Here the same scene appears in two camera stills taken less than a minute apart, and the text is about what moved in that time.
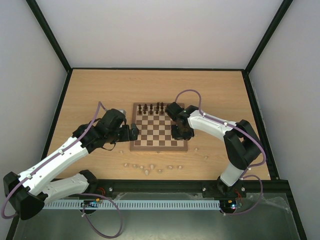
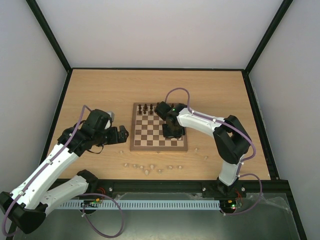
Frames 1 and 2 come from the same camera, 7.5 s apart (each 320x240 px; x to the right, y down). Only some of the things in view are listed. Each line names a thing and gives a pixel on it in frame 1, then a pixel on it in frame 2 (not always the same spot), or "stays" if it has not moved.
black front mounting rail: x=284 y=189 stays
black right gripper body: x=182 y=130 to x=172 y=130
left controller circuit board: x=91 y=203 stays
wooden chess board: x=154 y=125 stays
